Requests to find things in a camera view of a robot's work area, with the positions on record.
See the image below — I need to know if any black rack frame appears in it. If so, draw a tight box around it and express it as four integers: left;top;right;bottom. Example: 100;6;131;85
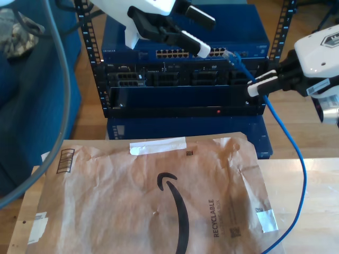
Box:
73;0;299;119

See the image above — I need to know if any blue network switch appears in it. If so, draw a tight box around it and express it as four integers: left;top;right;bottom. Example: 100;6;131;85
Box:
101;4;271;63

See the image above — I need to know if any blue device under rack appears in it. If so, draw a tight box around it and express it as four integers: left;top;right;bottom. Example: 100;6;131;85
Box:
105;115;273;160

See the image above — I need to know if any office chair base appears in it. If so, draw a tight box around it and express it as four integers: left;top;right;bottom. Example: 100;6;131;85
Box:
312;0;339;31

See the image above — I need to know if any black rack server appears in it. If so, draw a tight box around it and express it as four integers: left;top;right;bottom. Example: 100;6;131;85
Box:
104;60;269;88

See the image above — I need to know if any blue network cable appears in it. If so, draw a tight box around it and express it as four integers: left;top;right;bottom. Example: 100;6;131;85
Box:
221;50;308;254

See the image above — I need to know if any brown packing paper mailer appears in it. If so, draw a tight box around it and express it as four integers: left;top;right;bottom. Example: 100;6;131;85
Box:
6;131;286;254

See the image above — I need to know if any blue and black rack shelf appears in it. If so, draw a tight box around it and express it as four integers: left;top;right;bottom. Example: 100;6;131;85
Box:
106;84;263;119

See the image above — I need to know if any blue sofa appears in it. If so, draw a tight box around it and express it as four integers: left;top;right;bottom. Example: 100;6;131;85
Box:
0;0;83;198

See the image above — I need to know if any camouflage cloth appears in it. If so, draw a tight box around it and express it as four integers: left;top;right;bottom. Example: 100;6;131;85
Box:
0;7;46;59

